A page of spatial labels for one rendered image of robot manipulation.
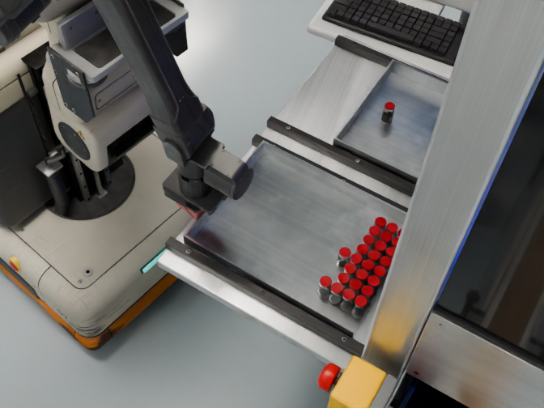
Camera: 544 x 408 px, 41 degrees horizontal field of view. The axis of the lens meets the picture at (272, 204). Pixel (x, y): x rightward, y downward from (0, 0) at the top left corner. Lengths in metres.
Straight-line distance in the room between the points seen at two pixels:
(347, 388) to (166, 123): 0.45
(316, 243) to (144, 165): 0.98
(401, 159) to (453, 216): 0.71
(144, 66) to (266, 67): 1.89
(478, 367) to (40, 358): 1.53
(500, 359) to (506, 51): 0.45
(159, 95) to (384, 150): 0.58
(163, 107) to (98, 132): 0.58
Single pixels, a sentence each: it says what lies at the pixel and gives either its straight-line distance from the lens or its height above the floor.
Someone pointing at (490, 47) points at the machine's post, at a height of 1.61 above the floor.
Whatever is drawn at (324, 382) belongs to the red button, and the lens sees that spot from 1.06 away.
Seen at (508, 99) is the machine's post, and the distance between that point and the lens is 0.62.
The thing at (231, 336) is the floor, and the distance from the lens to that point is 2.19.
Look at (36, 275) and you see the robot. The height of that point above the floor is 0.26.
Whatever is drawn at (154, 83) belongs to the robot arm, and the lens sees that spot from 1.00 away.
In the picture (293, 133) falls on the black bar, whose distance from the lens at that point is 1.44.
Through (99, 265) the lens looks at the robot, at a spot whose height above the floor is 0.28.
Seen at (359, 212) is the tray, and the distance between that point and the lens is 1.36.
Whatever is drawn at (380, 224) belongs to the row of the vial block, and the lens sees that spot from 1.29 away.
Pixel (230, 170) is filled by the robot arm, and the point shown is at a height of 1.11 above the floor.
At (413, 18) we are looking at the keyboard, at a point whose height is 0.83.
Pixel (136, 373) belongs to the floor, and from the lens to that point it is 2.17.
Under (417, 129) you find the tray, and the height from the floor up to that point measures 0.88.
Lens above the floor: 1.99
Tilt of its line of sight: 55 degrees down
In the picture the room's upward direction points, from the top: 3 degrees clockwise
